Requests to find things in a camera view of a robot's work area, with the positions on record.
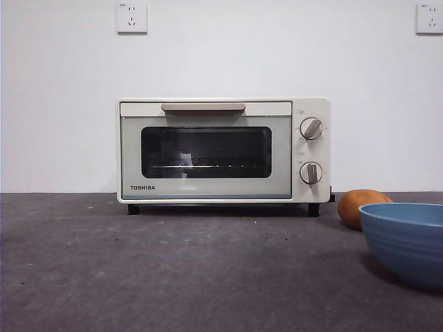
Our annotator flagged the brown potato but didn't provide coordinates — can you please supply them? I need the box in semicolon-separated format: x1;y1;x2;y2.
337;189;394;231

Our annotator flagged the round beige oven knob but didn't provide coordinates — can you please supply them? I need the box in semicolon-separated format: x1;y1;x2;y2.
298;161;323;190
298;116;325;142

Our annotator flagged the oven door with beige handle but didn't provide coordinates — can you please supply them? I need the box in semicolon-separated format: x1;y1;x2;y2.
119;101;293;201

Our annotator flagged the blue ribbed bowl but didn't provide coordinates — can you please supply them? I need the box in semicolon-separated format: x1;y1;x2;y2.
358;203;443;291

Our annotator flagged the white wall socket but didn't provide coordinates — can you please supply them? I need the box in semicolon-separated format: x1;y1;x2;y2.
116;2;148;35
415;3;443;35

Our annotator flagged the metal wire oven rack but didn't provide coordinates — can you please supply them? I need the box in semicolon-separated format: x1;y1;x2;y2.
152;157;271;170

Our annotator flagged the cream toaster oven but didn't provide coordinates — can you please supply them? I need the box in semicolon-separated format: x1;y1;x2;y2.
116;97;336;219

